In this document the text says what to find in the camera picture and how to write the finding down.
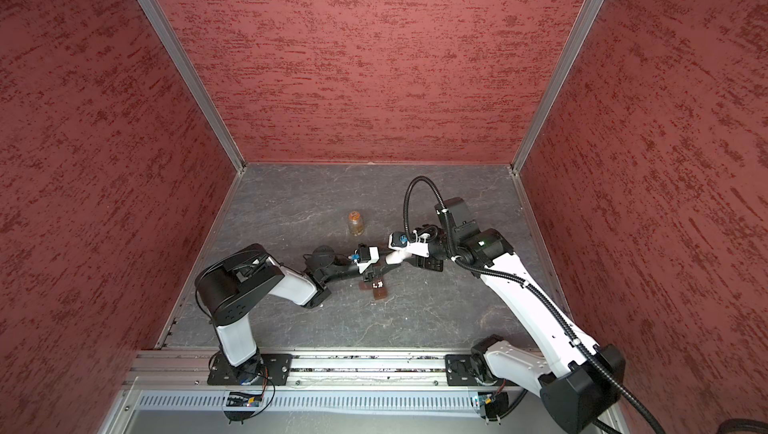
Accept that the red weekly pill organizer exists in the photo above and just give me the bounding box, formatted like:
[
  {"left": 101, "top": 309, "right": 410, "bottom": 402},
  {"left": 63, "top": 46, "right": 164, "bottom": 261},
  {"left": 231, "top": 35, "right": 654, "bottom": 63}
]
[{"left": 359, "top": 278, "right": 388, "bottom": 301}]

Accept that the white slotted cable duct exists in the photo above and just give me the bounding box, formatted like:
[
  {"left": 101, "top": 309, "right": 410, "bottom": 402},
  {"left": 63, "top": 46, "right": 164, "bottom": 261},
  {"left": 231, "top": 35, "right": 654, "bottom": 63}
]
[{"left": 135, "top": 390, "right": 478, "bottom": 417}]

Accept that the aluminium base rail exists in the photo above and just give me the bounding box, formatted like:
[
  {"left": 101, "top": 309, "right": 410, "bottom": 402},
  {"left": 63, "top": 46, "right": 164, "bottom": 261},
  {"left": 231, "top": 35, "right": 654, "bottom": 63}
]
[{"left": 122, "top": 348, "right": 607, "bottom": 390}]

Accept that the small white pill bottle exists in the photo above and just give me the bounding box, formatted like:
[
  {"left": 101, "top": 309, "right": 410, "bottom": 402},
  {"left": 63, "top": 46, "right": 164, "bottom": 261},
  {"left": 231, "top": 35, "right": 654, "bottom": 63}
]
[{"left": 384, "top": 250, "right": 412, "bottom": 265}]

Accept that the aluminium corner post right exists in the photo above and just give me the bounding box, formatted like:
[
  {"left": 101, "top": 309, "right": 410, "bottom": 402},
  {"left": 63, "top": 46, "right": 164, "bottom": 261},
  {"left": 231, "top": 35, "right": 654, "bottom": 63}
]
[{"left": 511, "top": 0, "right": 605, "bottom": 176}]

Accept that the aluminium corner post left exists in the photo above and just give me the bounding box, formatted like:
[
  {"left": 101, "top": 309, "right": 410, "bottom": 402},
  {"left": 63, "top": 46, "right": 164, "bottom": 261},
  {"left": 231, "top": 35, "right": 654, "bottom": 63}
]
[{"left": 137, "top": 0, "right": 247, "bottom": 175}]

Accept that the black corrugated cable conduit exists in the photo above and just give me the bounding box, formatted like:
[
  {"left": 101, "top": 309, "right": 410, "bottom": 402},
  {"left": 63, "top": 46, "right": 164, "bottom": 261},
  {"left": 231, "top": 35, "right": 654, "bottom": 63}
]
[{"left": 402, "top": 175, "right": 667, "bottom": 434}]

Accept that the aluminium corner post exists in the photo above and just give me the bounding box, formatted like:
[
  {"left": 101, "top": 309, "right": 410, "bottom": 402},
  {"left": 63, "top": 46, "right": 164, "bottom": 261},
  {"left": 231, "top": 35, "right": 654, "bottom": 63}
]
[
  {"left": 511, "top": 0, "right": 605, "bottom": 176},
  {"left": 137, "top": 0, "right": 247, "bottom": 175}
]

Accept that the clear pill bottle gold lid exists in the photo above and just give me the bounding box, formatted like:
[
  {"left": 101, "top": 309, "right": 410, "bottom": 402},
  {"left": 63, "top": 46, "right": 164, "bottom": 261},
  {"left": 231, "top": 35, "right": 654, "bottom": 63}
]
[{"left": 347, "top": 211, "right": 365, "bottom": 236}]

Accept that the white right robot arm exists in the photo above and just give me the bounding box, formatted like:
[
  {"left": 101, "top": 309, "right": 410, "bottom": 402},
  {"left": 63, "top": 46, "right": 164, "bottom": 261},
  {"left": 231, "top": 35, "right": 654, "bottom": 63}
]
[{"left": 391, "top": 226, "right": 626, "bottom": 433}]

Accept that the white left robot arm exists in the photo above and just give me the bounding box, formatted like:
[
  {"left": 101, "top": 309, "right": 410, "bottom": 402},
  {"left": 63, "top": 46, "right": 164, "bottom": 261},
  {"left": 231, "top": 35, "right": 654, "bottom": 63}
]
[{"left": 195, "top": 243, "right": 401, "bottom": 368}]

